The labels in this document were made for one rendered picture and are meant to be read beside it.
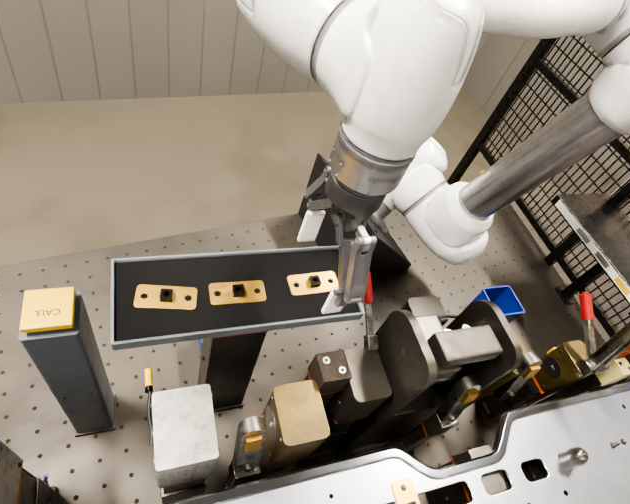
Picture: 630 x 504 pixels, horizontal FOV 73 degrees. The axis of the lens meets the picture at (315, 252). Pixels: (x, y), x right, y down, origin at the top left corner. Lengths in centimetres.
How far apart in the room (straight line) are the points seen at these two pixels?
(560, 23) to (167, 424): 75
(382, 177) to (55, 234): 194
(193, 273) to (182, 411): 20
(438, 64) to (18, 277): 111
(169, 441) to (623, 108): 87
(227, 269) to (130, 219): 163
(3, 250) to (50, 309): 161
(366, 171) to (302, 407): 38
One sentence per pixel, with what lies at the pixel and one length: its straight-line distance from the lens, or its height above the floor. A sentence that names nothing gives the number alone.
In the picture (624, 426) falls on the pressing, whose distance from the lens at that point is 114.
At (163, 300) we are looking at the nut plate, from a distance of 65.
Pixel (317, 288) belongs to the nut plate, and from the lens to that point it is 69.
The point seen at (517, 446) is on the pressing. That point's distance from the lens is 94.
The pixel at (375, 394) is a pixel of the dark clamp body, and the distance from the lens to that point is 74.
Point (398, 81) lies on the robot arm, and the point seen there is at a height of 155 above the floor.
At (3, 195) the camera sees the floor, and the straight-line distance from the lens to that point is 249.
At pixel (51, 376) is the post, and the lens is 79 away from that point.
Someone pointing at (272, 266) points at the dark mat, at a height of 116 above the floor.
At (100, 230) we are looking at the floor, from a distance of 226.
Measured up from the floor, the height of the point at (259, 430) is 111.
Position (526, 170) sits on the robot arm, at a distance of 104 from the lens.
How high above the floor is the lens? 172
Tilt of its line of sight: 49 degrees down
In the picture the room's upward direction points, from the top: 22 degrees clockwise
